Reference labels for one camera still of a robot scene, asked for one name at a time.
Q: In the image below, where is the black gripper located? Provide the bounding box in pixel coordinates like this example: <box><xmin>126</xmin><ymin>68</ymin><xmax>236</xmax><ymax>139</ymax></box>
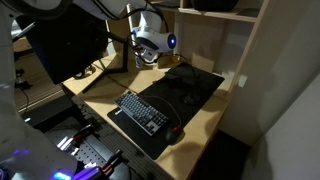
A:
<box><xmin>133</xmin><ymin>45</ymin><xmax>154</xmax><ymax>64</ymax></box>

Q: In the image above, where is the white bottle red cap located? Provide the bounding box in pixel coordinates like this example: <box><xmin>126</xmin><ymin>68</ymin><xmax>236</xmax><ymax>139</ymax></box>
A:
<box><xmin>135</xmin><ymin>56</ymin><xmax>143</xmax><ymax>69</ymax></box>

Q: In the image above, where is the black monitor stand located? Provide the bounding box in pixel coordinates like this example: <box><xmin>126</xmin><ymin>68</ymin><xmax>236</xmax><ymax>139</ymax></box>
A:
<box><xmin>82</xmin><ymin>32</ymin><xmax>129</xmax><ymax>94</ymax></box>

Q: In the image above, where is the black desk mat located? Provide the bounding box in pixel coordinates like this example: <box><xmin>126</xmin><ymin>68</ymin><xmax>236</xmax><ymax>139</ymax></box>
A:
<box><xmin>108</xmin><ymin>63</ymin><xmax>224</xmax><ymax>159</ymax></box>

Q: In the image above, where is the grey mechanical keyboard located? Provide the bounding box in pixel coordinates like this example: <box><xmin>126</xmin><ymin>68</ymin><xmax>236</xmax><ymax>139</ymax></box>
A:
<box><xmin>114</xmin><ymin>92</ymin><xmax>168</xmax><ymax>136</ymax></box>

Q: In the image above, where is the wooden shelf unit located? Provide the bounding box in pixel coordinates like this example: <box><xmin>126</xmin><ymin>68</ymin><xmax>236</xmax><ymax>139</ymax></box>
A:
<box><xmin>106</xmin><ymin>0</ymin><xmax>271</xmax><ymax>98</ymax></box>

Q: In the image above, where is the black monitor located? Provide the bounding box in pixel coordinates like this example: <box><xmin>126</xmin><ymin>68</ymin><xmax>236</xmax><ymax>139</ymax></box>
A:
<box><xmin>16</xmin><ymin>5</ymin><xmax>108</xmax><ymax>84</ymax></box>

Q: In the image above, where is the black computer mouse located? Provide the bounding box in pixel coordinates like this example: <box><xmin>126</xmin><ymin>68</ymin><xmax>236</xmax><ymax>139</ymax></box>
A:
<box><xmin>165</xmin><ymin>126</ymin><xmax>183</xmax><ymax>145</ymax></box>

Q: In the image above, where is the red handled clamp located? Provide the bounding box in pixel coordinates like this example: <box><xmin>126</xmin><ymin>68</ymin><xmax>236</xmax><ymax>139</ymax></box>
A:
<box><xmin>101</xmin><ymin>150</ymin><xmax>123</xmax><ymax>177</ymax></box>

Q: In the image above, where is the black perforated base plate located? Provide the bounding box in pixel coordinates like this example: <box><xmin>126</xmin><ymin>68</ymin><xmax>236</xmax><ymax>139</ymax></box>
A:
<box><xmin>44</xmin><ymin>96</ymin><xmax>173</xmax><ymax>180</ymax></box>

